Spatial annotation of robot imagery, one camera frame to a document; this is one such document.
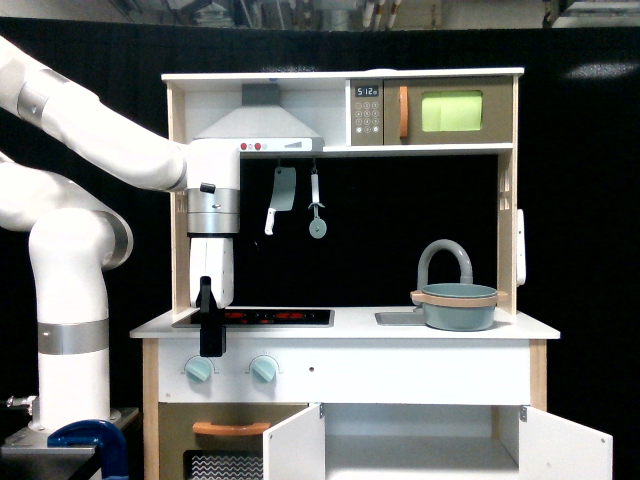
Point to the left white cabinet door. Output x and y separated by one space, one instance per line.
295 447

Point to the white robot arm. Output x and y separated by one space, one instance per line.
73 238

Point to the toy cleaver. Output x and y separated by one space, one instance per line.
283 195

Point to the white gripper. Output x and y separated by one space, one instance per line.
211 275

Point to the white wooden toy kitchen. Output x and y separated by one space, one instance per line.
399 402

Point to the white side holder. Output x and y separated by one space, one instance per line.
521 267

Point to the toy pizza cutter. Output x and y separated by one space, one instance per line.
317 226

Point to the toy oven door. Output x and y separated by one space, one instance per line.
176 436

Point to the left teal knob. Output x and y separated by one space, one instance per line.
198 369

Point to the right teal knob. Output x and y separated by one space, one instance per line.
264 369

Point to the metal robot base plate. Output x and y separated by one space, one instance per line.
25 455

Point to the black toy stovetop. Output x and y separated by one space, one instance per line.
254 318

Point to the teal knob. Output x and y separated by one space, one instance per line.
198 369
264 369

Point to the toy microwave with green window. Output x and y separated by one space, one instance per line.
457 110

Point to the orange microwave handle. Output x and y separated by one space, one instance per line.
403 112

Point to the white cabinet door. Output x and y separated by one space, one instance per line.
551 447
295 447

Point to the blue clamp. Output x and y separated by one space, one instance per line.
108 440

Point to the orange oven handle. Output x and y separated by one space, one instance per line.
210 429

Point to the right white cabinet door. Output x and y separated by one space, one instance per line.
551 447

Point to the teal bowl with wooden rim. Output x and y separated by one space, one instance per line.
458 307

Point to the grey toy sink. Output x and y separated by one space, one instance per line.
398 319

